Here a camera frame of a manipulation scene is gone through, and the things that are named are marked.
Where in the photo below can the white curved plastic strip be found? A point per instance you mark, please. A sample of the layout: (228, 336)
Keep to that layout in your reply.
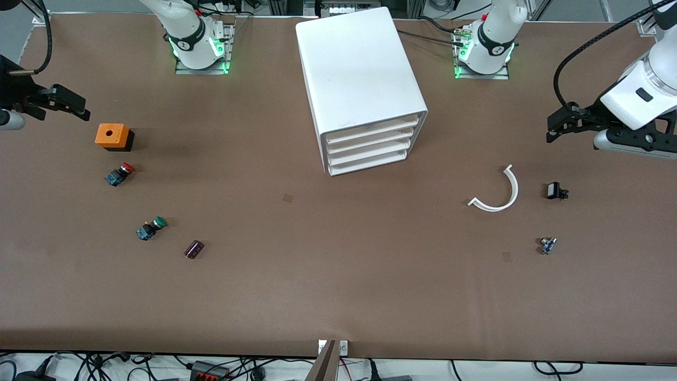
(512, 193)

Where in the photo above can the dark cylindrical capacitor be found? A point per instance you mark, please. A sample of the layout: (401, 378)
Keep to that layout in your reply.
(193, 250)

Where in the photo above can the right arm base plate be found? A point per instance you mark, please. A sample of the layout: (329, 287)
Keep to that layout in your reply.
(228, 47)

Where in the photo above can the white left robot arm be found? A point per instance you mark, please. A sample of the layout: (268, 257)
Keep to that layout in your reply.
(642, 95)

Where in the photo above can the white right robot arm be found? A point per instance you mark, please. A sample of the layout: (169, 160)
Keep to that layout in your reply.
(190, 47)

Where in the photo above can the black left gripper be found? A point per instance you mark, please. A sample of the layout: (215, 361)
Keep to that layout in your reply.
(596, 115)

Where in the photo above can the red push button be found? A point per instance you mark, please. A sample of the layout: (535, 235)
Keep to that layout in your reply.
(119, 174)

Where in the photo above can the green push button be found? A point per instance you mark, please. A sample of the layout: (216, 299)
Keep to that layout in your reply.
(151, 228)

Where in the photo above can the orange button box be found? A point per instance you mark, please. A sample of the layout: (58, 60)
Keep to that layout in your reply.
(110, 135)

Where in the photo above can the small blue electronic component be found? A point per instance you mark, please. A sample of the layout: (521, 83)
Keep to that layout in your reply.
(547, 246)

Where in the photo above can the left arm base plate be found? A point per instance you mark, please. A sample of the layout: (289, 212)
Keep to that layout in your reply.
(502, 75)

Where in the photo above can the small black switch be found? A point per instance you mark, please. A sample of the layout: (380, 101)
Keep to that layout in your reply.
(554, 190)

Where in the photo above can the white metal bracket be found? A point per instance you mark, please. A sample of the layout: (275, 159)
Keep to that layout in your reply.
(344, 347)

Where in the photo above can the grey slanted post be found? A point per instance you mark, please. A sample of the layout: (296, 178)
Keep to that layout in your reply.
(323, 365)

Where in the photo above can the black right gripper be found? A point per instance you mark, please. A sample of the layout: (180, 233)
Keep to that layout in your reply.
(11, 91)

